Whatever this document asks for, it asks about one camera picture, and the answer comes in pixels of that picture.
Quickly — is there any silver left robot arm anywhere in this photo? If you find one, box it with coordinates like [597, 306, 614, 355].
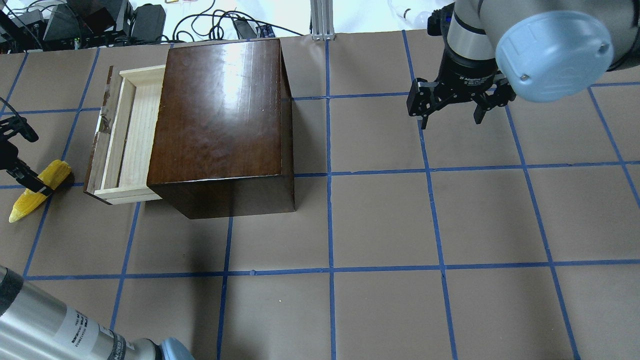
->
[0, 115, 193, 360]

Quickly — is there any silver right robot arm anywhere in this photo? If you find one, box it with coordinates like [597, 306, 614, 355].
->
[406, 0, 639, 129]

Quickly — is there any yellow corn cob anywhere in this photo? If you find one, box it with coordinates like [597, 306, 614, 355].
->
[7, 159, 72, 223]

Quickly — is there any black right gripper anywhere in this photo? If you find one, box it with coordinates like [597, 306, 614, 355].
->
[406, 47, 517, 130]

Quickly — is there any dark wooden drawer cabinet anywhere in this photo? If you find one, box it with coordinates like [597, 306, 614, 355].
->
[146, 38, 296, 220]

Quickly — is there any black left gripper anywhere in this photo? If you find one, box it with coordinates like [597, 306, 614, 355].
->
[0, 117, 54, 197]

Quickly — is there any aluminium frame post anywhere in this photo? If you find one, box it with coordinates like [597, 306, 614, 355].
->
[310, 0, 336, 41]

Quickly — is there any light wood drawer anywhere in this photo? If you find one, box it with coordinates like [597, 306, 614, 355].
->
[83, 64, 166, 205]

